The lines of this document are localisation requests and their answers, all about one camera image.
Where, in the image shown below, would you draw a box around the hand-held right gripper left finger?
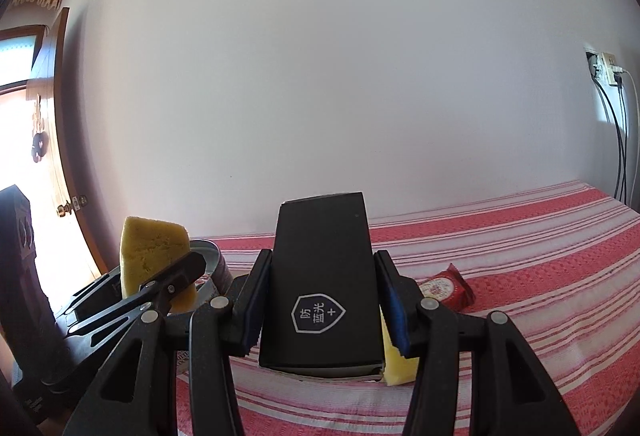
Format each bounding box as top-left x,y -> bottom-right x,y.
62,250 -> 273,436

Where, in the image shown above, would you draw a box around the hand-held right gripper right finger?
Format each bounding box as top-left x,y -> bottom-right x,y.
375,250 -> 583,436

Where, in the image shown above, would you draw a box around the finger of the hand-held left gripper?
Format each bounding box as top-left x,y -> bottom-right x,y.
74,266 -> 123,318
62,253 -> 209,338

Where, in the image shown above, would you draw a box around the round metal cookie tin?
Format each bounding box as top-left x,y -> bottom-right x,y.
189,238 -> 233,313

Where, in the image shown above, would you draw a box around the yellow green scouring sponge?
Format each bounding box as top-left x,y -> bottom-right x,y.
379,308 -> 420,388
119,215 -> 192,317

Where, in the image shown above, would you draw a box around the black box with shield print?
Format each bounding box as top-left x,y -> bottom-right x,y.
257,191 -> 387,383

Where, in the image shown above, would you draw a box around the red snack packet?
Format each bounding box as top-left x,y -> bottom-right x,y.
417,263 -> 476,315

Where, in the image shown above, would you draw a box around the red striped tablecloth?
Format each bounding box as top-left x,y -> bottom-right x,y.
175,180 -> 640,436

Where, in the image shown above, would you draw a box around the wooden door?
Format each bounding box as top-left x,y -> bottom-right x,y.
27,7 -> 110,278

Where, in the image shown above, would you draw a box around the hanging door ornament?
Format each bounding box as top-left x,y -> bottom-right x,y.
29,95 -> 49,165

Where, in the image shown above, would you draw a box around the window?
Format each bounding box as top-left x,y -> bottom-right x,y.
0,25 -> 46,93

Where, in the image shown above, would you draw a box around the black power cables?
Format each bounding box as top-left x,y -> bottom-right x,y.
591,66 -> 640,206

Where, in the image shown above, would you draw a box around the white wall socket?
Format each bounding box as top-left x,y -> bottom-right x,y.
584,45 -> 627,86

